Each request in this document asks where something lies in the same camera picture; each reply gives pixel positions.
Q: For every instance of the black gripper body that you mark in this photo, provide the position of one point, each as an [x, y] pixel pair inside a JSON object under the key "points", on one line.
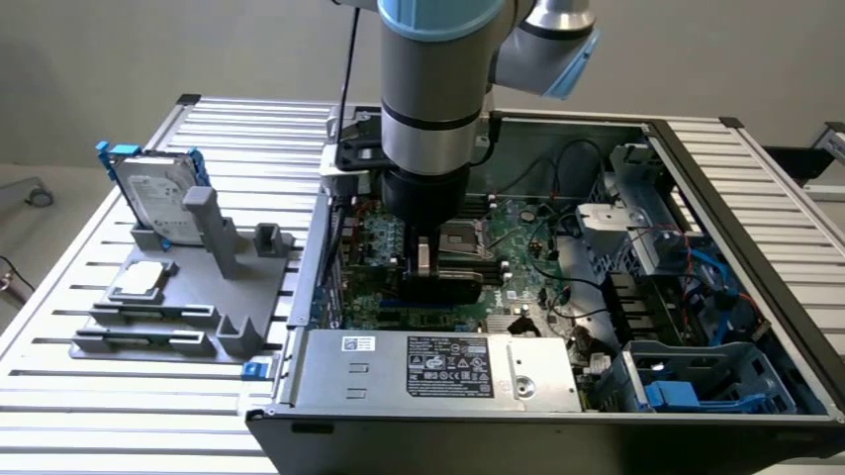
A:
{"points": [[426, 198]]}

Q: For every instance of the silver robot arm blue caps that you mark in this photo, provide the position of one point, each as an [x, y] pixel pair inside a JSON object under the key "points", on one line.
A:
{"points": [[429, 64]]}

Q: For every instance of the CPU socket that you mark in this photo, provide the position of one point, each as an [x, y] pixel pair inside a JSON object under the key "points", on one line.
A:
{"points": [[465, 237]]}

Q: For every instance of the coin cell battery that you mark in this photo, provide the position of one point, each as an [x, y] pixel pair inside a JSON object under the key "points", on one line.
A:
{"points": [[527, 215]]}

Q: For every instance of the green motherboard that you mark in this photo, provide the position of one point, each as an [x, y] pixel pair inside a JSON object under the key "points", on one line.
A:
{"points": [[521, 257]]}

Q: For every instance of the silver disk bay cage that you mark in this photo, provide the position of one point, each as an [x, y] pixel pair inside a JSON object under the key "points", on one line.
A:
{"points": [[615, 222]]}

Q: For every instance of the silver chipset heatsink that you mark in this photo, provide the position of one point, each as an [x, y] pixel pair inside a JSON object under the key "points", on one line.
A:
{"points": [[512, 326]]}

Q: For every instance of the silver power supply unit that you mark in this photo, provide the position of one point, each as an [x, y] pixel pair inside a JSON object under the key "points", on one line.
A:
{"points": [[370, 376]]}

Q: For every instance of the black fan shroud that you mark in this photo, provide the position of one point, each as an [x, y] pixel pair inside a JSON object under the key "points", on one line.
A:
{"points": [[640, 307]]}

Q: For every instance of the grey parts rack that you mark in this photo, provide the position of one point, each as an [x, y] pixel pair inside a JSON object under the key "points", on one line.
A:
{"points": [[198, 292]]}

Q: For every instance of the small blue clip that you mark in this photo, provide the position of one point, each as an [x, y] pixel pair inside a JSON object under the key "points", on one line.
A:
{"points": [[254, 371]]}

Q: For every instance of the silver CPU chip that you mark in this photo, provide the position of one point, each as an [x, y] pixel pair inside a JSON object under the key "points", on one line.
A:
{"points": [[138, 281]]}

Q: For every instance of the black open PC case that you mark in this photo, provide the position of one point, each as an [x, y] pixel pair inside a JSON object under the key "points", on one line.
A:
{"points": [[528, 445]]}

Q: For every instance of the blue grey drive bay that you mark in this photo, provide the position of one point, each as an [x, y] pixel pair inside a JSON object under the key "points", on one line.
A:
{"points": [[713, 358]]}

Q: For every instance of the blue drive latch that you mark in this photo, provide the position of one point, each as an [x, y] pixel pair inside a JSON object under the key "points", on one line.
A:
{"points": [[673, 396]]}

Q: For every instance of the grey caster wheel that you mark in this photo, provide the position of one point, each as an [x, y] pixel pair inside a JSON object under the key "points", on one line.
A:
{"points": [[39, 195]]}

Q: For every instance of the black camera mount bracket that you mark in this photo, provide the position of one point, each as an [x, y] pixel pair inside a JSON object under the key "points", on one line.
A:
{"points": [[357, 151]]}

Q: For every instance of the hard disk with blue bracket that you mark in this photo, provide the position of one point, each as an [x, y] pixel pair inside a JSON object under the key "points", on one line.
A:
{"points": [[155, 193]]}

